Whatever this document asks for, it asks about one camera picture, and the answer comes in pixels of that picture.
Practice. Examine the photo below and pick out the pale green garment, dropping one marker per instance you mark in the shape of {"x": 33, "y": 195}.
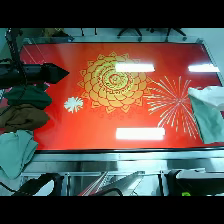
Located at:
{"x": 15, "y": 151}
{"x": 210, "y": 124}

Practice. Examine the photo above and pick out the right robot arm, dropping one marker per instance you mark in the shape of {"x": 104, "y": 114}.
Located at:
{"x": 200, "y": 187}

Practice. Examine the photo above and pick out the black chair base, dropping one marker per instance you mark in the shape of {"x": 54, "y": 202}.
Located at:
{"x": 170, "y": 32}
{"x": 130, "y": 31}

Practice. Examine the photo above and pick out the dark green garment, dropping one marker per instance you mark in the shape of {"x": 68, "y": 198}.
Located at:
{"x": 30, "y": 96}

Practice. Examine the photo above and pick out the brown garment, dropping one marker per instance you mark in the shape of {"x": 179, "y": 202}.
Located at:
{"x": 23, "y": 116}

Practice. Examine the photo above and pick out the silver frame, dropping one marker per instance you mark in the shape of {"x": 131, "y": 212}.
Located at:
{"x": 110, "y": 161}

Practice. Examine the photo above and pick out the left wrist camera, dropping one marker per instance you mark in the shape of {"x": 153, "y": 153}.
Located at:
{"x": 13, "y": 32}

